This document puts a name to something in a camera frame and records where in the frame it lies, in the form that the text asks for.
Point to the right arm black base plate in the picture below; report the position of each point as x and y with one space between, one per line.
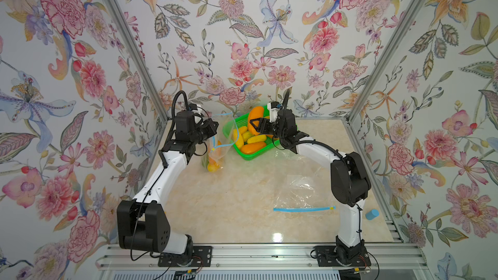
341 256

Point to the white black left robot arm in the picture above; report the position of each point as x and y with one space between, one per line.
143 227

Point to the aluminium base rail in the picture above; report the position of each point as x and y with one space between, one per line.
390 256

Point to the green plastic basket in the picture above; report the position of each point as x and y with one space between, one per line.
242 121

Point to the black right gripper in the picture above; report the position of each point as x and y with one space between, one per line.
264 123

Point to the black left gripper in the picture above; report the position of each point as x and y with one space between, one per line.
206 124

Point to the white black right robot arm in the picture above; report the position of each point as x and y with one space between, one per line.
350 183

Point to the orange mango front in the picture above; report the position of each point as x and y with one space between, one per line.
252 148

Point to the yellow crumpled mango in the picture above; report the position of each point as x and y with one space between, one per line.
257 139

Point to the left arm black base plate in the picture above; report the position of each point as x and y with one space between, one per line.
193 257

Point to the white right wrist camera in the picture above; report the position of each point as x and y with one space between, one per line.
273 109

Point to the clear zip-top bag blue zipper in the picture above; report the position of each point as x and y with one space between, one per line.
224 134

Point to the blue cylinder cap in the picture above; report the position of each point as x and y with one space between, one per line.
372 214

